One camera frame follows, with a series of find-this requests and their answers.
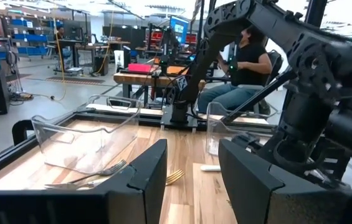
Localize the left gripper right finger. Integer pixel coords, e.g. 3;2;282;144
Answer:
217;138;352;224

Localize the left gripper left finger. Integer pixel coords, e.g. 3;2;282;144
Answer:
0;138;169;224

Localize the gold fork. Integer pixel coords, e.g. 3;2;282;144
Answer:
165;169;186;187

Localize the white-handled silver fork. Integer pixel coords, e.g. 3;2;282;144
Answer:
44;182;108;191
199;164;222;172

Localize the clear plastic bin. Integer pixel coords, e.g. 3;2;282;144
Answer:
31;94;143;175
206;101;278;156

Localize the black office chair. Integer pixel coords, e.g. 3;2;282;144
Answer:
258;49;284;116

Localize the wooden workbench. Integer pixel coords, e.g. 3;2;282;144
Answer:
113;71;207;108

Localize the pink flat box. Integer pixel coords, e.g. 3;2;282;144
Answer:
128;63;154;75

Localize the black computer case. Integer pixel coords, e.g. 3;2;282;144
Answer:
93;55;110;77

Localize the black floor mat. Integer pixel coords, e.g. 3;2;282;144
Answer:
46;76;105;86

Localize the blue lit monitor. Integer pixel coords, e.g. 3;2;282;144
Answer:
168;15;191;45

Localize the shelf with blue bins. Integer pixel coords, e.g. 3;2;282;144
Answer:
9;17;66;57

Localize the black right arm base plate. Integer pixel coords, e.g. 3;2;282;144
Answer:
159;104;199;131

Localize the black frame bracket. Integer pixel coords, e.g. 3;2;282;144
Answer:
11;119;36;146

